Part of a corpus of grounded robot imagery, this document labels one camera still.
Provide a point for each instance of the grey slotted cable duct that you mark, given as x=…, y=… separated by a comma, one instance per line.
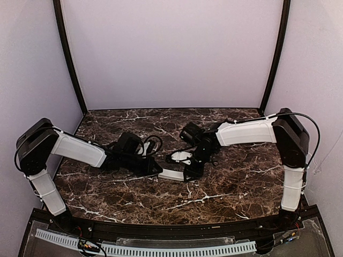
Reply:
x=224, y=246

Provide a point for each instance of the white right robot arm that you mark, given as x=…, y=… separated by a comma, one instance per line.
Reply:
x=282, y=129

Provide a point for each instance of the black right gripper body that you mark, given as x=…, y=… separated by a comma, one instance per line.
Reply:
x=198, y=166

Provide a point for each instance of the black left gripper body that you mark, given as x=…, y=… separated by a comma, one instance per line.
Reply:
x=146, y=166

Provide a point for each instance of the black frame post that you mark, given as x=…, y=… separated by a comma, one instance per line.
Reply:
x=57, y=4
x=277, y=54

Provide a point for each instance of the right black frame post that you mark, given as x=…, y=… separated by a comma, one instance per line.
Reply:
x=277, y=54

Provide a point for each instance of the left black frame post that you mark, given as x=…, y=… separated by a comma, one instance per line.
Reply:
x=57, y=4

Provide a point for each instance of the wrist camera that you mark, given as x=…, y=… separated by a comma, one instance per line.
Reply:
x=149, y=147
x=179, y=157

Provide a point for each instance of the black front table rail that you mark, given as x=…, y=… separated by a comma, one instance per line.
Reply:
x=258, y=229

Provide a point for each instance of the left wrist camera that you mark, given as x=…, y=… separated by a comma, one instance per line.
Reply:
x=149, y=147

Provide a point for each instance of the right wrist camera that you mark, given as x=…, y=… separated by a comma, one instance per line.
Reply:
x=179, y=157

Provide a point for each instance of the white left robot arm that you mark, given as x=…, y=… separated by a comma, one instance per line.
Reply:
x=43, y=140

